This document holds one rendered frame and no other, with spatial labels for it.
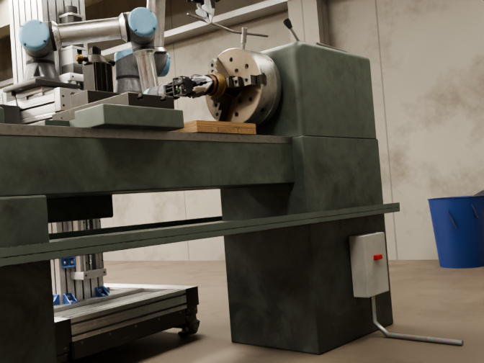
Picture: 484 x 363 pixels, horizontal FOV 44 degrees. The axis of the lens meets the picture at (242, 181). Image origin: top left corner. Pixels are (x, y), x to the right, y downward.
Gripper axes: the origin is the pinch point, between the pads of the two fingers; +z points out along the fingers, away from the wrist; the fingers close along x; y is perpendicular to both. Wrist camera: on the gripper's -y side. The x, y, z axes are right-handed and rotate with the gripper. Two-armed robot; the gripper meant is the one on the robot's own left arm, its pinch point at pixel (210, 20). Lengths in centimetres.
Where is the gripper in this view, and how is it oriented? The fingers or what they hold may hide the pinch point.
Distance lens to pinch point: 241.2
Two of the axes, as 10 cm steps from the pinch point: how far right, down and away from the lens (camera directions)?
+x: 7.0, -3.1, -6.4
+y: -6.7, 0.3, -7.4
